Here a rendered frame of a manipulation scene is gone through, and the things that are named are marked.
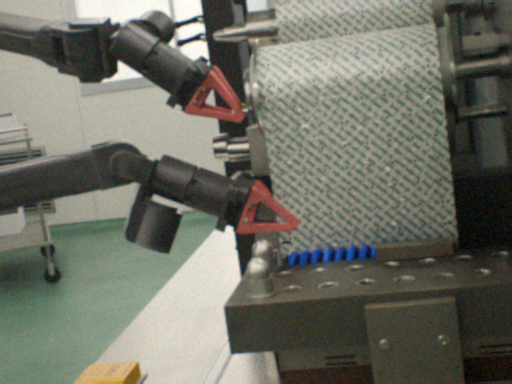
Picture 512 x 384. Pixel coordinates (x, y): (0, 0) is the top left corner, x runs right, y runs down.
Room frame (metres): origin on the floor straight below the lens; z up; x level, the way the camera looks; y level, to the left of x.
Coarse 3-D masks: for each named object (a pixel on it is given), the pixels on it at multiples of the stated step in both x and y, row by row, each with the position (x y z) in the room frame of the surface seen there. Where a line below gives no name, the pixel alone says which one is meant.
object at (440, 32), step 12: (444, 36) 1.23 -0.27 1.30; (444, 48) 1.22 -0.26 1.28; (444, 60) 1.21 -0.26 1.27; (252, 72) 1.27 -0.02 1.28; (444, 72) 1.21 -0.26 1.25; (252, 84) 1.26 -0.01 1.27; (444, 84) 1.21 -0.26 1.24; (252, 96) 1.26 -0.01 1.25; (444, 96) 1.22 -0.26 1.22; (444, 108) 1.24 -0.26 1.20
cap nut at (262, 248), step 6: (258, 240) 1.19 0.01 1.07; (264, 240) 1.19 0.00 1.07; (258, 246) 1.18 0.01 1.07; (264, 246) 1.18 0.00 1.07; (270, 246) 1.18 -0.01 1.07; (252, 252) 1.19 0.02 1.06; (258, 252) 1.18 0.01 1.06; (264, 252) 1.18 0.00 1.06; (270, 252) 1.18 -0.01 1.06; (252, 258) 1.19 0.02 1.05; (264, 258) 1.18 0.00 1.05; (270, 258) 1.18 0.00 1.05; (276, 258) 1.19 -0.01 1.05; (270, 264) 1.18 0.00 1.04; (276, 264) 1.18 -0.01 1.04; (270, 270) 1.17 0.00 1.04; (276, 270) 1.18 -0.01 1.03
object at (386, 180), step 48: (288, 144) 1.25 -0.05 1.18; (336, 144) 1.23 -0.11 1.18; (384, 144) 1.22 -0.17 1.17; (432, 144) 1.21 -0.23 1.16; (288, 192) 1.25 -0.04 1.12; (336, 192) 1.24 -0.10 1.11; (384, 192) 1.22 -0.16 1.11; (432, 192) 1.21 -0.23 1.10; (288, 240) 1.25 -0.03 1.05; (336, 240) 1.24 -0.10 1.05; (384, 240) 1.23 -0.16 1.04
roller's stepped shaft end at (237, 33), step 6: (234, 24) 1.57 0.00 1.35; (240, 24) 1.56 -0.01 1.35; (222, 30) 1.57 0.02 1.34; (228, 30) 1.57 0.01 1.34; (234, 30) 1.56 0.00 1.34; (240, 30) 1.56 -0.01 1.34; (246, 30) 1.56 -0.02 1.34; (216, 36) 1.57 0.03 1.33; (222, 36) 1.57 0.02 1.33; (228, 36) 1.57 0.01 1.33; (234, 36) 1.56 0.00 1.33; (240, 36) 1.56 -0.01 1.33; (246, 36) 1.56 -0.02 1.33; (228, 42) 1.58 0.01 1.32; (234, 42) 1.57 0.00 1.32; (240, 42) 1.57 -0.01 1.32
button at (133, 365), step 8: (88, 368) 1.23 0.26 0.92; (96, 368) 1.22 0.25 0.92; (104, 368) 1.22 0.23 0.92; (112, 368) 1.21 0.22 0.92; (120, 368) 1.21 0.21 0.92; (128, 368) 1.20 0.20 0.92; (136, 368) 1.21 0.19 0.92; (80, 376) 1.20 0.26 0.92; (88, 376) 1.19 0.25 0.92; (96, 376) 1.19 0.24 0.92; (104, 376) 1.18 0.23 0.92; (112, 376) 1.18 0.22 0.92; (120, 376) 1.18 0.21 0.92; (128, 376) 1.18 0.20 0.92; (136, 376) 1.21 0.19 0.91
